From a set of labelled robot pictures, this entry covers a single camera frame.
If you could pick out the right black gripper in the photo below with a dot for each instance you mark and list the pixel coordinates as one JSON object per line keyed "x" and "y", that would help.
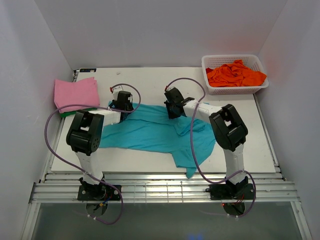
{"x": 171, "y": 116}

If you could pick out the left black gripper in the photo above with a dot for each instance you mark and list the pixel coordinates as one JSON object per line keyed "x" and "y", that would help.
{"x": 130, "y": 108}

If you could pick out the teal t shirt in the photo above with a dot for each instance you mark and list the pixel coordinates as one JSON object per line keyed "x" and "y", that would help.
{"x": 150, "y": 129}

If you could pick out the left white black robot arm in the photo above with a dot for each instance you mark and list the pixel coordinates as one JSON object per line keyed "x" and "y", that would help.
{"x": 84, "y": 138}

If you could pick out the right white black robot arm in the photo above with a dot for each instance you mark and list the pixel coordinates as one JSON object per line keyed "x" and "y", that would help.
{"x": 228, "y": 129}

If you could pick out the folded pink t shirt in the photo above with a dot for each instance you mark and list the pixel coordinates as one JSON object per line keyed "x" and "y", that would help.
{"x": 83, "y": 92}

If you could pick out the blue label sticker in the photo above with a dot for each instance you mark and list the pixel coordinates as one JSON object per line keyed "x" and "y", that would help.
{"x": 87, "y": 70}

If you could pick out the folded green t shirt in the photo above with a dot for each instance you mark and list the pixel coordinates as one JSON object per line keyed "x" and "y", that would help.
{"x": 70, "y": 113}

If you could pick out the white plastic basket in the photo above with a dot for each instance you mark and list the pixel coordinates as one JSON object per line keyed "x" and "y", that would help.
{"x": 215, "y": 61}

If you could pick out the orange t shirt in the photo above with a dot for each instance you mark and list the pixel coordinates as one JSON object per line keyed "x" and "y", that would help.
{"x": 234, "y": 74}

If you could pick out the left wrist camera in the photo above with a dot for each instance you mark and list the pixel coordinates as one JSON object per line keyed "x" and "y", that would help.
{"x": 115, "y": 90}

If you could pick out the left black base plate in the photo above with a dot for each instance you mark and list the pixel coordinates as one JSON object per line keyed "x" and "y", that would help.
{"x": 112, "y": 192}

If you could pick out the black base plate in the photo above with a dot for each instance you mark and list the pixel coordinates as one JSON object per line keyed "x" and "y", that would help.
{"x": 112, "y": 192}
{"x": 217, "y": 192}

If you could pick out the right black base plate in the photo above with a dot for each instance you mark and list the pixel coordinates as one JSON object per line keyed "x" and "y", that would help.
{"x": 217, "y": 192}

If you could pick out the aluminium rail frame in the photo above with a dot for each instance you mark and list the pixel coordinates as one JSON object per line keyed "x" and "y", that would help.
{"x": 167, "y": 207}

